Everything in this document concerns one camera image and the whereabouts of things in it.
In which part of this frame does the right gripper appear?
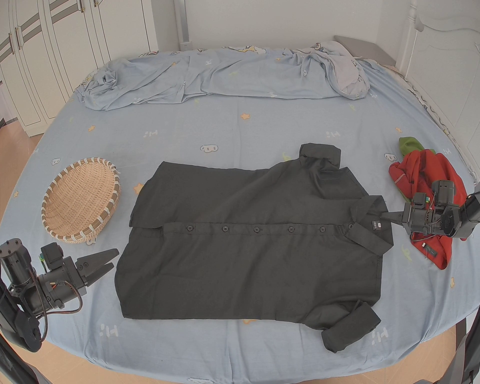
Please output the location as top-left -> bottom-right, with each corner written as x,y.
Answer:
404,204 -> 444,237

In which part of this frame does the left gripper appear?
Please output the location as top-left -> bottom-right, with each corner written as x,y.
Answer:
39,248 -> 120,309

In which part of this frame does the black shirt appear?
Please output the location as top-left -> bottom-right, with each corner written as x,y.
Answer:
114,142 -> 394,354

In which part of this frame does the red shirt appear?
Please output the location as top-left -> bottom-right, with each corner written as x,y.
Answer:
388,149 -> 469,271

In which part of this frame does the round woven basket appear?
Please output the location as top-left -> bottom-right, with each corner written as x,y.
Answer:
40,157 -> 122,245

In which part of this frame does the green garment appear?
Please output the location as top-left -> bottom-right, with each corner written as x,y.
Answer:
397,137 -> 436,205

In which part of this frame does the bed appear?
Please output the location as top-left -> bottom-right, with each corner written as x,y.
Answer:
0,0 -> 480,383

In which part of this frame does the white wardrobe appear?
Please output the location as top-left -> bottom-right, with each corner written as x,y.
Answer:
0,0 -> 159,138

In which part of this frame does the pale blue quilt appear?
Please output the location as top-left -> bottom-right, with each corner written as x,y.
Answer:
77,40 -> 372,112

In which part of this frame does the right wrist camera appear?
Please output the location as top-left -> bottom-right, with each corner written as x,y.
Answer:
411,192 -> 431,211

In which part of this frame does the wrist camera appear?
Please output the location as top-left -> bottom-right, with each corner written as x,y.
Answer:
39,242 -> 65,271
411,192 -> 431,211

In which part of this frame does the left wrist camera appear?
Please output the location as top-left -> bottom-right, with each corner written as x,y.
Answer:
39,242 -> 65,271

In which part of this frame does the white wall pipe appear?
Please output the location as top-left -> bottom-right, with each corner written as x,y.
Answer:
409,0 -> 426,34

